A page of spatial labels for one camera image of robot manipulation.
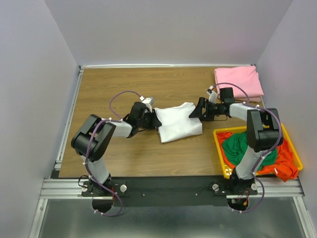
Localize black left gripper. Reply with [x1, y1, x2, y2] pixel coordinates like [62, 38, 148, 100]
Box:
[138, 109, 162, 130]

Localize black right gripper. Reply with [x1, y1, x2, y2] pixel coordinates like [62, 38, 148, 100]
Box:
[188, 97, 223, 122]

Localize white t shirt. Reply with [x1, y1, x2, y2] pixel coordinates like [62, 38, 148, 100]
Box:
[155, 102, 203, 143]

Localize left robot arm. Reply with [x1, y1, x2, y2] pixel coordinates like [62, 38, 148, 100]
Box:
[71, 97, 161, 196]

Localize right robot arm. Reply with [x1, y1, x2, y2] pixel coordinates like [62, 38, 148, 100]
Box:
[189, 83, 283, 194]

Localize green t shirt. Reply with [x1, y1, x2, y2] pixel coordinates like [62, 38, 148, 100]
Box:
[221, 131, 277, 172]

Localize folded pink t shirt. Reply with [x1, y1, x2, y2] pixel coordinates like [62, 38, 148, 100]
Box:
[214, 65, 264, 103]

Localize yellow plastic basket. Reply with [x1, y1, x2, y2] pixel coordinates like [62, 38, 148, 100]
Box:
[212, 125, 304, 179]

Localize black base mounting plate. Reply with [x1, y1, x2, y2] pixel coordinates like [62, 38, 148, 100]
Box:
[78, 176, 258, 214]

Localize orange t shirt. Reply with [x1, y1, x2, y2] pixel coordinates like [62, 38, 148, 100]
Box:
[215, 131, 299, 183]

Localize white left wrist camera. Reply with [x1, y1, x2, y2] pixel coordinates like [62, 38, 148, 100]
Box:
[139, 96, 155, 111]

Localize aluminium frame rail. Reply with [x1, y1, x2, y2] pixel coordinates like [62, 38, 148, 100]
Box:
[40, 178, 305, 199]

